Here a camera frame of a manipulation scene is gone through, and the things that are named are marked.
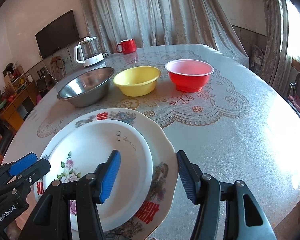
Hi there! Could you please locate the rose garden white plate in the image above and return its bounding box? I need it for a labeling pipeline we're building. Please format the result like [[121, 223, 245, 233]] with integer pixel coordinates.
[[38, 120, 153, 231]]

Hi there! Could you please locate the double happiness white plate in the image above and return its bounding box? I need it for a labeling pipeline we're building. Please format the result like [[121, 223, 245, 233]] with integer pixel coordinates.
[[34, 108, 178, 239]]

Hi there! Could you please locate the wooden cabinet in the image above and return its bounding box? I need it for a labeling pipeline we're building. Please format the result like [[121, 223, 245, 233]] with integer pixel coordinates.
[[0, 65, 39, 131]]

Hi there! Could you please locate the lace patterned tablecloth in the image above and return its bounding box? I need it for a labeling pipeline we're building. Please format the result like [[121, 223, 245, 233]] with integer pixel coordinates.
[[4, 45, 300, 229]]

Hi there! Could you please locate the stainless steel bowl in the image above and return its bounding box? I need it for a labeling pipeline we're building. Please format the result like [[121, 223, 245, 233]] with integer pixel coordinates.
[[57, 67, 114, 108]]

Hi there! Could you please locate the white glass electric kettle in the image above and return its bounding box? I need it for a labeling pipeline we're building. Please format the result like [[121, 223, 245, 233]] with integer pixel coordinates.
[[74, 36, 104, 67]]

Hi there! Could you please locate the yellow plastic bowl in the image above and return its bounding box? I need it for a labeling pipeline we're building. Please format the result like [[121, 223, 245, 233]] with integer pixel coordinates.
[[113, 66, 161, 97]]

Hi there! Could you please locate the red mug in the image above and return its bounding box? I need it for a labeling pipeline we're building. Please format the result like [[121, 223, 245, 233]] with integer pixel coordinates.
[[116, 38, 137, 54]]

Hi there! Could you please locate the window side curtain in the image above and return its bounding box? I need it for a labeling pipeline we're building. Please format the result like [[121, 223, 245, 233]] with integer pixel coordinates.
[[259, 0, 292, 96]]

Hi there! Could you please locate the red plastic bowl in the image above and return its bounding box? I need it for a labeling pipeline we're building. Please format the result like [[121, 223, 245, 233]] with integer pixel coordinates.
[[165, 59, 214, 93]]

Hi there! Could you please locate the beige lace curtain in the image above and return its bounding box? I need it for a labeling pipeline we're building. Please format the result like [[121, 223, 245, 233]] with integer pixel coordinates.
[[80, 0, 249, 66]]

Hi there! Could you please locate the black wall television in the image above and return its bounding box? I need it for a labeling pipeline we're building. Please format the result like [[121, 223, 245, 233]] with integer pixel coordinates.
[[35, 10, 80, 59]]

